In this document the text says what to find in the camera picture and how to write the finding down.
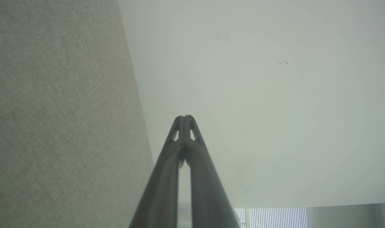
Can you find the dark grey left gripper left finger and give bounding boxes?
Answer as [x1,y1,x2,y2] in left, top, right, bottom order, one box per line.
[129,116,184,228]

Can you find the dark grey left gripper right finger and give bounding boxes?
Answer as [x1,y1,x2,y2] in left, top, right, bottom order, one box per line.
[183,115,242,228]

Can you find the white vertical window blinds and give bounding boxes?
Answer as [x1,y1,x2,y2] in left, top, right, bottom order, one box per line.
[233,203,385,228]

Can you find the grey fabric sofa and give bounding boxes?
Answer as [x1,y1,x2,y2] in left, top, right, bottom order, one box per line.
[0,0,155,228]

